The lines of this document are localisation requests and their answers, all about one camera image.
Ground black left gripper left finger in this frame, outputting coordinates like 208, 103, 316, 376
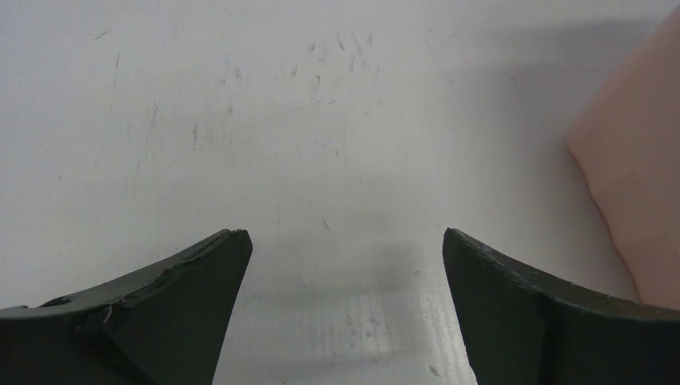
1, 229, 253, 384

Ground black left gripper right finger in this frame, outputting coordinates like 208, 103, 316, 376
443, 229, 679, 384

